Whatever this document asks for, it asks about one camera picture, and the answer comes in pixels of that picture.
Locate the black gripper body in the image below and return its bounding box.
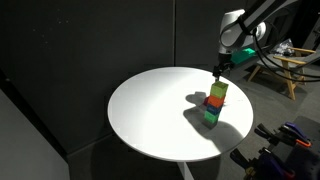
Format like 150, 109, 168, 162
213, 53, 234, 76

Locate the lime green toy block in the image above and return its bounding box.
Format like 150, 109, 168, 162
210, 80, 230, 100

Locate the orange toy block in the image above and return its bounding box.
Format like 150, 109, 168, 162
207, 94, 226, 109

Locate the blue toy block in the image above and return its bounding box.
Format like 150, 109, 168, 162
205, 104, 223, 117

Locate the clear plastic bag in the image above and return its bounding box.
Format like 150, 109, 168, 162
268, 38, 296, 57

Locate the wooden armchair grey cushion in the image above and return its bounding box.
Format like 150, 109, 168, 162
246, 46, 320, 101

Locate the black spring clamp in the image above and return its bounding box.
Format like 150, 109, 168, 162
254, 122, 285, 145

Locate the purple clamp orange tip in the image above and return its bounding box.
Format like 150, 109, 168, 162
278, 121, 313, 149

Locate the large purple spring clamp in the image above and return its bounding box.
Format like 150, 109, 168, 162
229, 147, 297, 180

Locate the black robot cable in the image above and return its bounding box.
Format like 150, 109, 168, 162
252, 21, 320, 83

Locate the white table pedestal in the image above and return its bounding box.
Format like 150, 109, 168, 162
177, 161, 195, 180

